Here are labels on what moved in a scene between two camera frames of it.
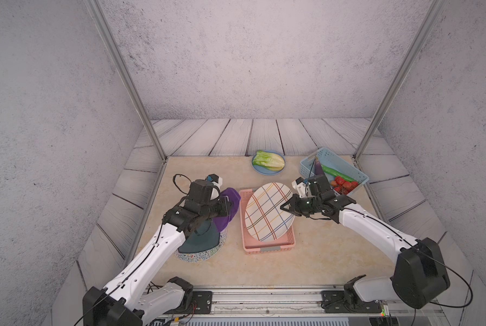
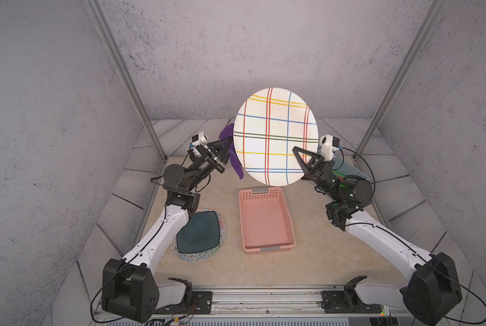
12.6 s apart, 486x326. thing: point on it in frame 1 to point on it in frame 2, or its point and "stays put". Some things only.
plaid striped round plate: [265, 219] to [269, 123]
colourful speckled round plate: [206, 255] stays put
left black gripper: [225, 207] to [206, 157]
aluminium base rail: [286, 301] stays put
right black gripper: [294, 208] to [322, 176]
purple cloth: [234, 197] to [235, 161]
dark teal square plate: [203, 237] stays put
